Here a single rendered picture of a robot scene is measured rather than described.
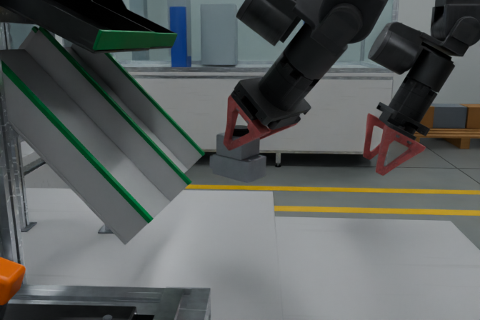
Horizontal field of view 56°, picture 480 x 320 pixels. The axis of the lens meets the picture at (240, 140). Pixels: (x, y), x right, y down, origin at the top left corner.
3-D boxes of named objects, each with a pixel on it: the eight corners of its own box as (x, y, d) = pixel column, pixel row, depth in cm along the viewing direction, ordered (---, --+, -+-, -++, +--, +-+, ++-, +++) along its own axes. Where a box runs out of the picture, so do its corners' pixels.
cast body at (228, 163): (266, 176, 64) (268, 128, 62) (247, 183, 61) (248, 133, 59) (221, 164, 69) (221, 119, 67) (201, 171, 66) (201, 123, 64)
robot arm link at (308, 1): (367, 24, 43) (386, -15, 49) (272, -50, 42) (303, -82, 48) (301, 93, 53) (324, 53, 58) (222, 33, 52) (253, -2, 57)
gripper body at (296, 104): (230, 91, 56) (263, 46, 52) (275, 83, 64) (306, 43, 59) (261, 129, 54) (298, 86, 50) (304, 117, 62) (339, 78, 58)
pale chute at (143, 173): (170, 203, 60) (191, 181, 59) (124, 246, 47) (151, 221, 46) (23, 50, 60) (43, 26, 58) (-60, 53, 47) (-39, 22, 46)
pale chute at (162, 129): (187, 171, 75) (205, 153, 73) (156, 197, 62) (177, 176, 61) (70, 48, 74) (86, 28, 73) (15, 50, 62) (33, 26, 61)
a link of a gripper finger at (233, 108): (201, 131, 61) (237, 82, 56) (233, 123, 66) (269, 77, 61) (231, 170, 59) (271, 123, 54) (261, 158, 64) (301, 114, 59)
